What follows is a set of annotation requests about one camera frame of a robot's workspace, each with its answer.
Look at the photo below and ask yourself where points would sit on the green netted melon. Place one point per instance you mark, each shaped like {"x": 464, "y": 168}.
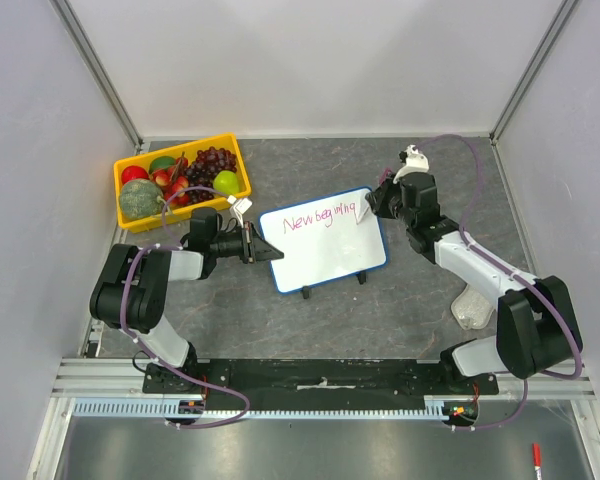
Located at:
{"x": 140, "y": 198}

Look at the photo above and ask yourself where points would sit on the green apple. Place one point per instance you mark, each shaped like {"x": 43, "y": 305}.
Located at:
{"x": 227, "y": 183}

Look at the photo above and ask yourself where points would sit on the aluminium frame rail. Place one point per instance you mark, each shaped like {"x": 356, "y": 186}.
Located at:
{"x": 97, "y": 378}

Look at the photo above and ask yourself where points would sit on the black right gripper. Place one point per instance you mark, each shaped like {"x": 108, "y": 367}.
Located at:
{"x": 385, "y": 201}

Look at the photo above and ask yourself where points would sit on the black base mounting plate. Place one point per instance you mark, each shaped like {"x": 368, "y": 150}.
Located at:
{"x": 334, "y": 385}

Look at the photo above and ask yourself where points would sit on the red marker pen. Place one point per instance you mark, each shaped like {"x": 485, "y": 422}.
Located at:
{"x": 537, "y": 461}

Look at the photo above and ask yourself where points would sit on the blue framed whiteboard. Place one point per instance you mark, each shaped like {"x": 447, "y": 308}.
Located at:
{"x": 321, "y": 241}

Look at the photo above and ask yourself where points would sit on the magenta capped whiteboard marker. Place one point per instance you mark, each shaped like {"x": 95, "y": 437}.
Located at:
{"x": 364, "y": 206}

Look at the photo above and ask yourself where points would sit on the white bead eraser pad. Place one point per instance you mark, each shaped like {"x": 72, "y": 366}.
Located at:
{"x": 471, "y": 309}

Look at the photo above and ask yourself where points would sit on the green lime fruit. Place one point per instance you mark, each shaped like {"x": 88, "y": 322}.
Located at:
{"x": 161, "y": 162}

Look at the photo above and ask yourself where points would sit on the dark purple grape bunch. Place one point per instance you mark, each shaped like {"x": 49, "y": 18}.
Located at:
{"x": 202, "y": 171}

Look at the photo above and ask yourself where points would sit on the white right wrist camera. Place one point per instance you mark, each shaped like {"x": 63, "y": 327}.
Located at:
{"x": 413, "y": 161}

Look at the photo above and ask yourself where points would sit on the red yellow small fruits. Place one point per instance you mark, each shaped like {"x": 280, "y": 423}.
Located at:
{"x": 172, "y": 183}

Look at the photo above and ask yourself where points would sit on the red apple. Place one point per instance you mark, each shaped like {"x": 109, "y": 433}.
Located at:
{"x": 133, "y": 172}

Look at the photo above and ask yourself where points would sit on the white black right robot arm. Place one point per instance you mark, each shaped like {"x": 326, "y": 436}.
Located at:
{"x": 536, "y": 326}

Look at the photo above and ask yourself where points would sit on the yellow plastic fruit bin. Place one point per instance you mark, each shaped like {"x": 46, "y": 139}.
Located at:
{"x": 184, "y": 154}

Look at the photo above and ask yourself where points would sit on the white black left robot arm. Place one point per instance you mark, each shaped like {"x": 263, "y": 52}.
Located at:
{"x": 130, "y": 293}

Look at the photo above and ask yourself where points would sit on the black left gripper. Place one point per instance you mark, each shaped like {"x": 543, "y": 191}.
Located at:
{"x": 262, "y": 250}

